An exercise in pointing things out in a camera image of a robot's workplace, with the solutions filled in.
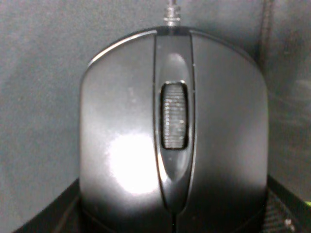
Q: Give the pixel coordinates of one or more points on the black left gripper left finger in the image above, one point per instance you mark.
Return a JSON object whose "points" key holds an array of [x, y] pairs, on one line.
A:
{"points": [[50, 218]]}

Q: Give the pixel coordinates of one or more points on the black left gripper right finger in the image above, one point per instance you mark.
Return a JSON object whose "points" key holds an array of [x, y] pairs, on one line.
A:
{"points": [[284, 211]]}

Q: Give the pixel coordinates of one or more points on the black computer mouse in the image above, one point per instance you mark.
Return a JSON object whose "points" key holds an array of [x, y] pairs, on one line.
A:
{"points": [[173, 136]]}

